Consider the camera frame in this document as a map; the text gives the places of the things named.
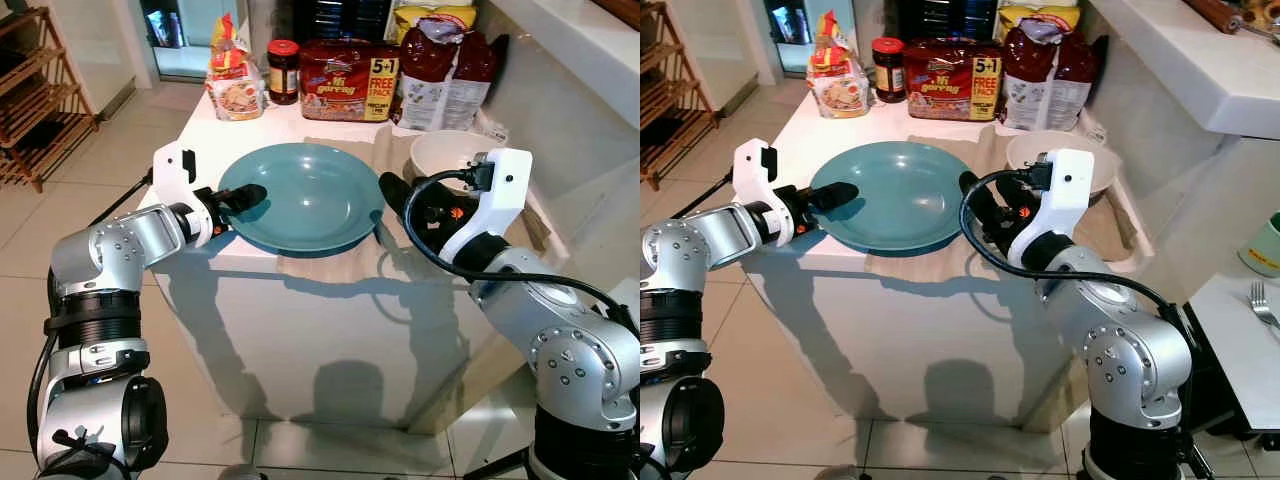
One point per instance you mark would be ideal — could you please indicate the black crate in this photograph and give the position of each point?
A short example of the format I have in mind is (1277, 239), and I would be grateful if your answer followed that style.
(340, 20)
(945, 18)

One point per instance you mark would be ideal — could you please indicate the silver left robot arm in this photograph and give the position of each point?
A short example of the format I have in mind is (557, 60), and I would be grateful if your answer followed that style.
(690, 255)
(100, 262)

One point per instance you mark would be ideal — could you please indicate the clear snack bag yellow top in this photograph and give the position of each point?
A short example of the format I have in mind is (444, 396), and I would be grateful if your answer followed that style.
(235, 90)
(838, 88)

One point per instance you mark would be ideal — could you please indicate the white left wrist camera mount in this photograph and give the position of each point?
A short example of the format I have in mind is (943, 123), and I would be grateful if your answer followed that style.
(175, 168)
(752, 165)

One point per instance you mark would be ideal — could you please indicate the white dining table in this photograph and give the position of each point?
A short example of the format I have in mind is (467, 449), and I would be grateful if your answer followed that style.
(1245, 360)

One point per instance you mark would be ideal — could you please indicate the yellow food packet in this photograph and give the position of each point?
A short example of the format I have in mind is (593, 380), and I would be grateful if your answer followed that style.
(1040, 13)
(430, 15)

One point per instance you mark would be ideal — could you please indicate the red instant noodle multipack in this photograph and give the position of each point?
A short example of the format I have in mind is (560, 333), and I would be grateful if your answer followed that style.
(340, 85)
(950, 85)

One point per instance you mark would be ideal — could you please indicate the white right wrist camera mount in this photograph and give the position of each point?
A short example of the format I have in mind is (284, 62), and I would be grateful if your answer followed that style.
(1065, 195)
(505, 195)

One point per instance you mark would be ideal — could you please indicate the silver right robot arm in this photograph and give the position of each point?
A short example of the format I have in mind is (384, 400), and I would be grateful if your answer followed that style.
(560, 340)
(1120, 345)

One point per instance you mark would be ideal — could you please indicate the white kitchen counter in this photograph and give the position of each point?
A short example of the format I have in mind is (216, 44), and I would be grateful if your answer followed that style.
(575, 40)
(1190, 70)

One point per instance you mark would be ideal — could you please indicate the silver fork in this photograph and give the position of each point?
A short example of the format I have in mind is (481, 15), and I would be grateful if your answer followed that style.
(1262, 300)

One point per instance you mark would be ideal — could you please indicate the green cup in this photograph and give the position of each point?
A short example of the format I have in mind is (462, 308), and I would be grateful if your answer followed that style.
(1265, 245)

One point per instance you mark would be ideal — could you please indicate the beige cloth placemat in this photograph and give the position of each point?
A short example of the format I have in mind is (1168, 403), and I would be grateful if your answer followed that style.
(400, 262)
(1110, 235)

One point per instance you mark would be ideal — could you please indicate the white ceramic bowl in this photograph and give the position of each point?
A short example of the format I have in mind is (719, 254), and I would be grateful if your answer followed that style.
(1030, 150)
(440, 155)

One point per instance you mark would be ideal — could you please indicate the large red and white bag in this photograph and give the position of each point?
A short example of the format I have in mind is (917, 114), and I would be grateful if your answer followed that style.
(1045, 75)
(440, 75)

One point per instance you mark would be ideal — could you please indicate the jar with red lid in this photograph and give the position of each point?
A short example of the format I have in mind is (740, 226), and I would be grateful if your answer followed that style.
(888, 72)
(283, 75)

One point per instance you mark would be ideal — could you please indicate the white block table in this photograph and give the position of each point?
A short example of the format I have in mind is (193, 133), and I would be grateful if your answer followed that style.
(900, 340)
(330, 340)

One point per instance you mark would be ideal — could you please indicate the teal round plate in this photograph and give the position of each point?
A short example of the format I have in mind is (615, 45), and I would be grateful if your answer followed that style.
(310, 200)
(900, 198)

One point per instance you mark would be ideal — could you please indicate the wooden rolling pin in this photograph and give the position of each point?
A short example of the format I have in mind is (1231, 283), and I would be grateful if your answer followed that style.
(1225, 15)

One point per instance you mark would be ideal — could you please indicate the wooden slatted shelf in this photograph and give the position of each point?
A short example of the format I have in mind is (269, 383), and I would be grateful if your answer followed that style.
(675, 110)
(40, 110)

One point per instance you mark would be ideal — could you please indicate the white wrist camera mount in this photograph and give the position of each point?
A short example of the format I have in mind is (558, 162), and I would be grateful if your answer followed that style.
(1065, 195)
(752, 165)
(175, 168)
(505, 195)

